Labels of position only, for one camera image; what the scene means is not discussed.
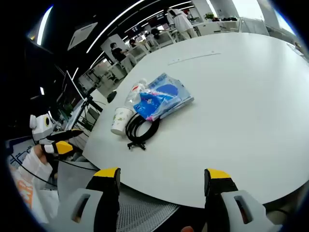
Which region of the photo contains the wide ceiling light strip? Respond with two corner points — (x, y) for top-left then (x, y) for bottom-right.
(36, 6), (54, 46)

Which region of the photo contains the person's white orange shirt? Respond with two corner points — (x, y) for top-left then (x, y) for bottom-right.
(9, 166), (60, 224)

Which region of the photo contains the white round table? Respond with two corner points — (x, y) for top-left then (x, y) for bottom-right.
(82, 32), (309, 210)

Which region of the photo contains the white ceiling air conditioner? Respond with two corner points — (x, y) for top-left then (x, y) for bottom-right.
(67, 22), (98, 51)

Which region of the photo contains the white table cable cover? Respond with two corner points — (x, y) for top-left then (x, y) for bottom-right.
(168, 52), (222, 66)

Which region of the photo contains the clear plastic water bottle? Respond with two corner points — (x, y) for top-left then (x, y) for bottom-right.
(124, 78), (150, 114)

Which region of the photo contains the clear blue mask packet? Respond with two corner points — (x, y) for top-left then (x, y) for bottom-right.
(144, 72), (195, 114)

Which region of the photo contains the blue tissue pack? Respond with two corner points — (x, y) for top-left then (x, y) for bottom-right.
(132, 91), (169, 121)

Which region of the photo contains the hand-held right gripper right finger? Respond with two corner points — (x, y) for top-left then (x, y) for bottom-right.
(204, 168), (283, 232)

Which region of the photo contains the thin ceiling light strip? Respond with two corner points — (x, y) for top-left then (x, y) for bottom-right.
(85, 0), (155, 54)

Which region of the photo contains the blue white printed board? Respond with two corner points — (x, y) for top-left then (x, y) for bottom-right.
(7, 137), (34, 170)

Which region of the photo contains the dark computer monitor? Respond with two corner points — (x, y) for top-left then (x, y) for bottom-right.
(56, 70), (88, 114)

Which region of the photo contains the white paper cup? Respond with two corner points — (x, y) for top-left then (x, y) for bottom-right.
(110, 107), (135, 135)

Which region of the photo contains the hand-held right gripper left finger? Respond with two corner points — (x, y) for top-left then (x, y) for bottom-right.
(57, 166), (121, 232)

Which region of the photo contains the person's left hand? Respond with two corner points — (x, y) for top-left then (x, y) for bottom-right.
(31, 145), (59, 166)

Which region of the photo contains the black cable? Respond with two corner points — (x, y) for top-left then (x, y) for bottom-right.
(125, 112), (161, 151)

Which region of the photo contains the grey mesh office chair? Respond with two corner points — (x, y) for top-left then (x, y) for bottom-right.
(56, 159), (182, 232)

